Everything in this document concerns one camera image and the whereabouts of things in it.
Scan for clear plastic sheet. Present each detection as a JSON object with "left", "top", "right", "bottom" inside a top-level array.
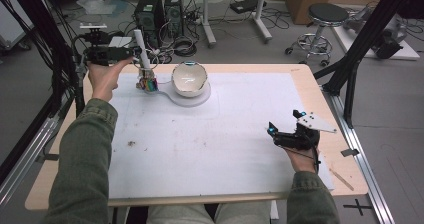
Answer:
[{"left": 75, "top": 0, "right": 118, "bottom": 17}]

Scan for coiled black cable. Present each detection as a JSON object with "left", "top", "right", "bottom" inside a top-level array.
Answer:
[{"left": 172, "top": 36, "right": 198, "bottom": 58}]

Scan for bunch of colourful key tags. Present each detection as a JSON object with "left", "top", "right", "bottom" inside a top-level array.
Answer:
[{"left": 134, "top": 68, "right": 160, "bottom": 94}]

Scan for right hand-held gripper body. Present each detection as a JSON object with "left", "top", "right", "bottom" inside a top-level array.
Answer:
[{"left": 273, "top": 111, "right": 338, "bottom": 151}]

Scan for black metal frame with cables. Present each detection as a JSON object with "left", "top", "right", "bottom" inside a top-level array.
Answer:
[{"left": 0, "top": 0, "right": 97, "bottom": 185}]

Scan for white desk leg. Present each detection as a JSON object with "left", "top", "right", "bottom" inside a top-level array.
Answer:
[
  {"left": 199, "top": 0, "right": 218, "bottom": 49},
  {"left": 251, "top": 0, "right": 273, "bottom": 44}
]

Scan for hand-held gripper cable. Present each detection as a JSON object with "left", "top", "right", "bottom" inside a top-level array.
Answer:
[
  {"left": 283, "top": 140, "right": 323, "bottom": 175},
  {"left": 70, "top": 33, "right": 88, "bottom": 119}
]

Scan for flat black device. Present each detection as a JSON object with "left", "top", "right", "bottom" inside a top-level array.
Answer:
[{"left": 229, "top": 0, "right": 268, "bottom": 15}]

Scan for black tape cross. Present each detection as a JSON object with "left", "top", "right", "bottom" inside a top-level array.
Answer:
[{"left": 342, "top": 198, "right": 373, "bottom": 217}]

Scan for black round stool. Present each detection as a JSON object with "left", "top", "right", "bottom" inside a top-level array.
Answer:
[{"left": 284, "top": 2, "right": 350, "bottom": 68}]

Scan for person's right hand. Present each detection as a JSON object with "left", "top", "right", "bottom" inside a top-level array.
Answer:
[{"left": 284, "top": 144, "right": 322, "bottom": 175}]

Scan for person's legs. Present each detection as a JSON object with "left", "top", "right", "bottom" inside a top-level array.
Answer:
[{"left": 145, "top": 201, "right": 272, "bottom": 224}]

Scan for black tape piece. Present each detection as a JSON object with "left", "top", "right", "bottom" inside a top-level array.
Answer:
[{"left": 340, "top": 147, "right": 361, "bottom": 158}]

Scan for white table mat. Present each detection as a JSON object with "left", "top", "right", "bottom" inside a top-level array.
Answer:
[{"left": 107, "top": 71, "right": 335, "bottom": 201}]

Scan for black computer tower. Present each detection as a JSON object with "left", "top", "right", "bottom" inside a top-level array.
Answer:
[
  {"left": 134, "top": 0, "right": 166, "bottom": 33},
  {"left": 163, "top": 0, "right": 185, "bottom": 37}
]

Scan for right hand-held gripper cable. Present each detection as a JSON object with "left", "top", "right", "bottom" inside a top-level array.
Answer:
[{"left": 283, "top": 140, "right": 323, "bottom": 175}]

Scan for person's left hand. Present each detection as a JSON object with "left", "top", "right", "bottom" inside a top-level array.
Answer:
[{"left": 86, "top": 57, "right": 135, "bottom": 103}]

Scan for left hand-held gripper cable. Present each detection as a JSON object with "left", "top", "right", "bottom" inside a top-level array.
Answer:
[{"left": 70, "top": 33, "right": 88, "bottom": 119}]

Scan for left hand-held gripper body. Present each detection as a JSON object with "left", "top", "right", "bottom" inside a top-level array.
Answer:
[{"left": 79, "top": 22, "right": 135, "bottom": 67}]

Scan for thin wooden stick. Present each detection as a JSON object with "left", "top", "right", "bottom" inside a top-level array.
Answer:
[{"left": 328, "top": 167, "right": 355, "bottom": 192}]

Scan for white ceramic bowl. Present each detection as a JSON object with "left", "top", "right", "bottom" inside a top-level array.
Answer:
[{"left": 170, "top": 60, "right": 210, "bottom": 99}]

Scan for aluminium rail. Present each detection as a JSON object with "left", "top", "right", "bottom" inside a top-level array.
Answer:
[
  {"left": 320, "top": 83, "right": 397, "bottom": 224},
  {"left": 0, "top": 117, "right": 60, "bottom": 207}
]

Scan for white floor board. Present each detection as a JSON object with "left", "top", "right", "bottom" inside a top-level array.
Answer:
[{"left": 331, "top": 23, "right": 421, "bottom": 62}]

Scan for white peg stand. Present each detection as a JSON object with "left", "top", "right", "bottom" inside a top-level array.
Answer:
[{"left": 133, "top": 29, "right": 212, "bottom": 109}]

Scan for brown cardboard box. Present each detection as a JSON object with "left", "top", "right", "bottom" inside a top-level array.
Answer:
[{"left": 285, "top": 0, "right": 336, "bottom": 26}]

